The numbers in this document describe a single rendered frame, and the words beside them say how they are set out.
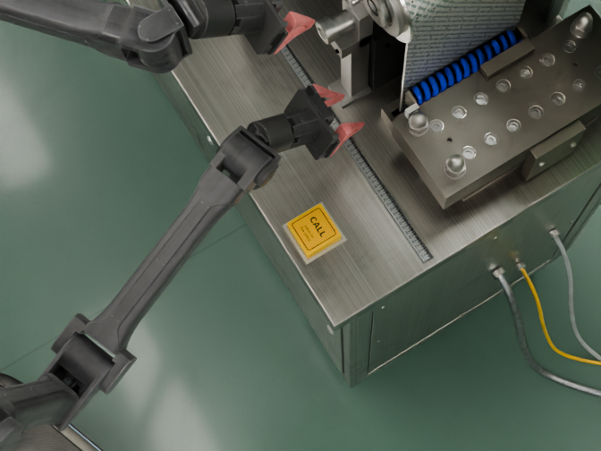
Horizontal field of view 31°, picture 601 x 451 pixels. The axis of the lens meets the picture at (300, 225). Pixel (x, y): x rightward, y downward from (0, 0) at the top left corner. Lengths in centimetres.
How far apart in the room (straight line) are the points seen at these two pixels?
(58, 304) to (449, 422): 104
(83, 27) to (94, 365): 51
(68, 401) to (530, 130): 85
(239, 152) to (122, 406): 131
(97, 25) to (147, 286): 41
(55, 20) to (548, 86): 84
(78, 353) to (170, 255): 20
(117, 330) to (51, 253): 131
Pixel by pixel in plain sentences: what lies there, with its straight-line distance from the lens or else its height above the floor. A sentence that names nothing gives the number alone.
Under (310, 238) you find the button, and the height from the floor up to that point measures 92.
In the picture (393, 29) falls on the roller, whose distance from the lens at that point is 167.
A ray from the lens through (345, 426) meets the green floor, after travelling 274.
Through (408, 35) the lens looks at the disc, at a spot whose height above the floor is 125.
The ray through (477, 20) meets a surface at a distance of 179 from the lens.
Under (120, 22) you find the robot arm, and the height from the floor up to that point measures 148.
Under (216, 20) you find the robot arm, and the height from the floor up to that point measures 147.
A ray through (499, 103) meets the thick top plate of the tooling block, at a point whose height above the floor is 103.
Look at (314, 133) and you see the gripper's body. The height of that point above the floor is 113.
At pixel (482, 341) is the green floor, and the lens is 279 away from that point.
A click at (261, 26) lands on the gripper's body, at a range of 149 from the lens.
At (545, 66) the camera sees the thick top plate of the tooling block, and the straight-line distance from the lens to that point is 190.
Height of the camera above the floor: 272
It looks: 73 degrees down
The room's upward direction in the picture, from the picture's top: 9 degrees counter-clockwise
